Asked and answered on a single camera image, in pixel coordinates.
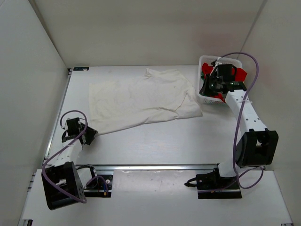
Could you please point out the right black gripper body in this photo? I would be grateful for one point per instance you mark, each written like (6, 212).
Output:
(217, 82)

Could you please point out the white t shirt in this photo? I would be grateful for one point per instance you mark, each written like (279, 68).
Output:
(155, 97)

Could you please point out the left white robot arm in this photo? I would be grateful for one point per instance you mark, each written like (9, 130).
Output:
(63, 182)

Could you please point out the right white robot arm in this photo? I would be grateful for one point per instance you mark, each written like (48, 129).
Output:
(254, 144)

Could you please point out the green t shirt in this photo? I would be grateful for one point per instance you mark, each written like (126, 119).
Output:
(203, 76)

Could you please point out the red t shirt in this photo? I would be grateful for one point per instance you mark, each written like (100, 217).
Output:
(207, 69)

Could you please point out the white plastic basket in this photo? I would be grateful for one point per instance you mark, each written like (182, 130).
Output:
(209, 59)

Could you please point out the dark blue label sticker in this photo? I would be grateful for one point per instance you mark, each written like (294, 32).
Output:
(80, 68)

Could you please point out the aluminium rail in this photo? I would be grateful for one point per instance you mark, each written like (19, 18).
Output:
(157, 167)

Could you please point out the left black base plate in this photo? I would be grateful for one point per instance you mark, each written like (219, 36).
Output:
(100, 187)

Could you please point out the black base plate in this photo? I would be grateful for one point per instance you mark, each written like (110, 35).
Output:
(212, 186)
(100, 187)

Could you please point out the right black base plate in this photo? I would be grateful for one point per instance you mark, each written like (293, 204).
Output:
(212, 186)

